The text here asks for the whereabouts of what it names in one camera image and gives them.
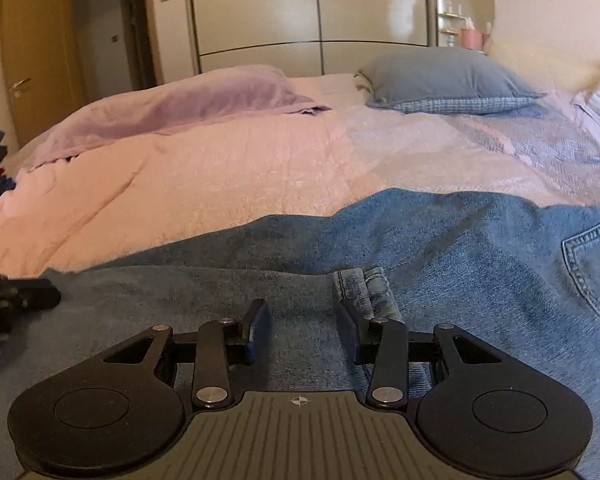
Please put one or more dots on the cream sliding wardrobe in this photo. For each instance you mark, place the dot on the cream sliding wardrobe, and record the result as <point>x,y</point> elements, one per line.
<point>305,10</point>

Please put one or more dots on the cream padded headboard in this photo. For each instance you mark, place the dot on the cream padded headboard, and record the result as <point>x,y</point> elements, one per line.
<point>545,65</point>

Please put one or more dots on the pink tissue box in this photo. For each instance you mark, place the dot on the pink tissue box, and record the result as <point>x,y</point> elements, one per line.
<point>471,39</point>

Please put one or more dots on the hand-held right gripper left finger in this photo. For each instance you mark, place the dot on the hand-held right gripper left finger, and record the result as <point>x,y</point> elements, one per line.
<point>257,342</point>

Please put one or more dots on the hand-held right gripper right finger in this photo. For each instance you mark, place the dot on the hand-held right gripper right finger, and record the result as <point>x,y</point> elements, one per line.
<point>352,332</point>

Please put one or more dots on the pink bedspread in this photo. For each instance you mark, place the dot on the pink bedspread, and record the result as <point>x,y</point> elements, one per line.
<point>205,185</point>

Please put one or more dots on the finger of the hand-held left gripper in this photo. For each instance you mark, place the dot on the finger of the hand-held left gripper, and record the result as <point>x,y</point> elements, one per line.
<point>30,300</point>
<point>25,285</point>

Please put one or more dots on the wooden door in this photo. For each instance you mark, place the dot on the wooden door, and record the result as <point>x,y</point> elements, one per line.
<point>40,35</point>

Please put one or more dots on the blue grey pillow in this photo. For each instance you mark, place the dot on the blue grey pillow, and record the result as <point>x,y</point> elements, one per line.
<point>445,77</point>

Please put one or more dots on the pink lilac pillow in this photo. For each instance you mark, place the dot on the pink lilac pillow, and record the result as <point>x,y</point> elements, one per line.
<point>205,95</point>

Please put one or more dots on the light blue denim jeans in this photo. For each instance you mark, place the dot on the light blue denim jeans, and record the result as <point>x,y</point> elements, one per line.
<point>480,270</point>

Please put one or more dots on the white cosmetics shelf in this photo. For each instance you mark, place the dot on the white cosmetics shelf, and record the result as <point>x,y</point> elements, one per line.
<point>449,20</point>

